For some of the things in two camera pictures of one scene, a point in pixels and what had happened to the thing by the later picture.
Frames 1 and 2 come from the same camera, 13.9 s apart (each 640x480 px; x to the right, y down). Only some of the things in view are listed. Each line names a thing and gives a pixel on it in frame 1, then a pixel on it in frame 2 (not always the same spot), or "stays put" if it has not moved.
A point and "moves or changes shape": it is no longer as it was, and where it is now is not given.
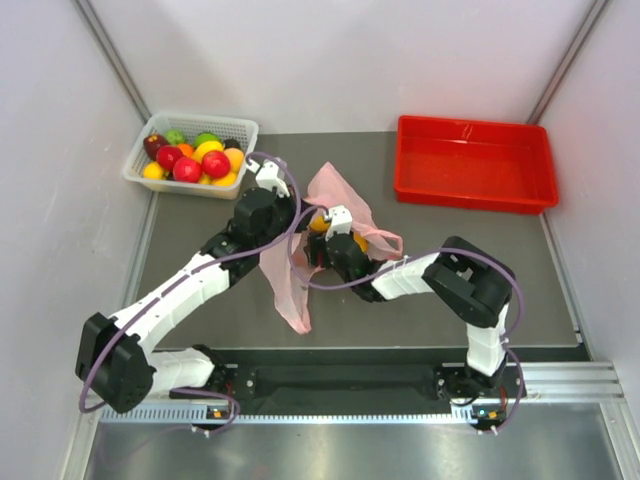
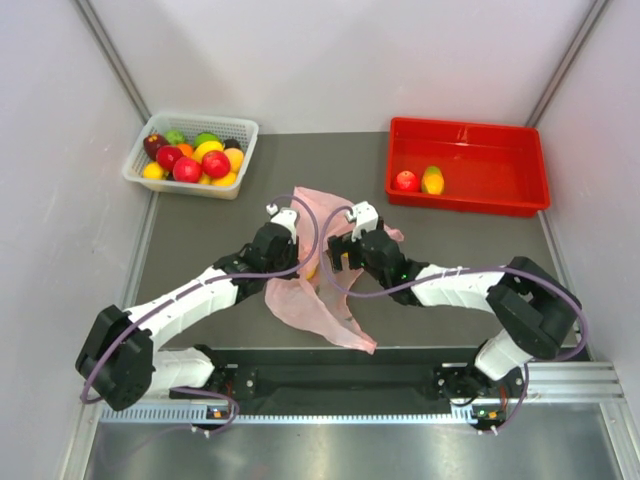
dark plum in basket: (232, 143) stays put
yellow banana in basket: (204, 147) stays put
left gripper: (289, 202) to (293, 249)
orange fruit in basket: (236, 158) stays put
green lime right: (205, 136) stays put
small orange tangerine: (186, 149) stays put
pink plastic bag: (285, 257) moves or changes shape
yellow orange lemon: (318, 223) to (311, 274)
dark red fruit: (151, 144) stays put
